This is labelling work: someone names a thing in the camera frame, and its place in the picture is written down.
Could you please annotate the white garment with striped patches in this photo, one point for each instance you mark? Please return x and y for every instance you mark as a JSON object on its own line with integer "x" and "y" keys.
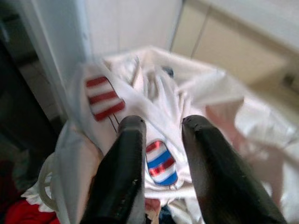
{"x": 163, "y": 98}

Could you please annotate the beige cabinet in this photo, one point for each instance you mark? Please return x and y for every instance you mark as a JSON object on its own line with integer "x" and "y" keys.
{"x": 236, "y": 44}

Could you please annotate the red garment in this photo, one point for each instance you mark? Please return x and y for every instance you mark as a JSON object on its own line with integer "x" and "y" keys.
{"x": 25, "y": 210}

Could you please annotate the white washing machine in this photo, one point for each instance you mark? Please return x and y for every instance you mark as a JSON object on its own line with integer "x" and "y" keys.
{"x": 70, "y": 35}

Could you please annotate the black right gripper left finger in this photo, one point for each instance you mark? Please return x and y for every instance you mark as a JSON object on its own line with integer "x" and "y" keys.
{"x": 121, "y": 177}

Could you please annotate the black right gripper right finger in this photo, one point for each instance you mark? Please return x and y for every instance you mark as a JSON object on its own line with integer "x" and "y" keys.
{"x": 219, "y": 182}

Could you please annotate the white laundry basket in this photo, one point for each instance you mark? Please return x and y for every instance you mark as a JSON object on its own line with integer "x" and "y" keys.
{"x": 45, "y": 186}

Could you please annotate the dark blue garment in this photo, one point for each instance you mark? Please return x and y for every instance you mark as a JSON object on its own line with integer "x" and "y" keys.
{"x": 169, "y": 71}

